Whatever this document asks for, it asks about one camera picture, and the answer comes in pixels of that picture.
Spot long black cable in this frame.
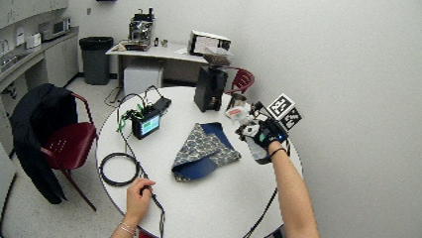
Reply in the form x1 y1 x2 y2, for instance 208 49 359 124
98 93 168 238

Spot metal cup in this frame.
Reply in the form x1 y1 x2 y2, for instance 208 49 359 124
227 93 249 112

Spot black wrist band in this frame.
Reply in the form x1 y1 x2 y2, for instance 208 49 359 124
268 147 289 159

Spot white marker cube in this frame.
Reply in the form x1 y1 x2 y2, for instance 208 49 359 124
265 93 304 133

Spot blue patterned cloth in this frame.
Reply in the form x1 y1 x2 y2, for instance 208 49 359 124
171 122 243 182

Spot red chair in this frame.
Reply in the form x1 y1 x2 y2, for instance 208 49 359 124
40 92 99 212
220 66 256 97

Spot tall black box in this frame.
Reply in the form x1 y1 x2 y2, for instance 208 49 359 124
193 64 229 113

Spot small black screen device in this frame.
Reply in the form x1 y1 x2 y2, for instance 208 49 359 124
131 108 164 141

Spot flat black box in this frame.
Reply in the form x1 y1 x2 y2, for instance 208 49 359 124
151 96 175 117

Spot open cardboard box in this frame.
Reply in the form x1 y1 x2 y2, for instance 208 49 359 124
188 30 233 57

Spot white cabinet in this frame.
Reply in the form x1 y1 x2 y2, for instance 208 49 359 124
123 64 166 97

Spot white desk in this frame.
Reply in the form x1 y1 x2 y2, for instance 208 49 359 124
104 42 212 89

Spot black jacket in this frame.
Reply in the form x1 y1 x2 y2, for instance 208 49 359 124
10 82 80 205

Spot espresso machine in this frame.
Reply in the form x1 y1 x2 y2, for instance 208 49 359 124
122 7 158 53

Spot black trash bin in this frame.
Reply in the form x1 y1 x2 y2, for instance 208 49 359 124
78 36 115 86

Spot kitchen counter with cabinets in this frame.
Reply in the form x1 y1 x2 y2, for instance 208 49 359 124
0 26 80 147

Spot white toaster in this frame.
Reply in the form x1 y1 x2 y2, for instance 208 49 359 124
24 33 44 51

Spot microwave oven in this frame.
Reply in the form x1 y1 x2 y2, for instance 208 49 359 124
39 17 72 42

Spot silver bracelet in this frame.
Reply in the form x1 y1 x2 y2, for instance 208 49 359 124
116 221 139 237

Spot green wires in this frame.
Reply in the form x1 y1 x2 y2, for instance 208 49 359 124
115 103 148 133

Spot thin black glove cable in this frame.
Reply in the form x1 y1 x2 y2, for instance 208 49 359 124
241 138 293 238

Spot black floor cable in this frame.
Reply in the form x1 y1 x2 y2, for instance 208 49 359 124
103 86 124 108

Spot wall cabinets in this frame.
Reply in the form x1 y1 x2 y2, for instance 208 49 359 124
0 0 71 30

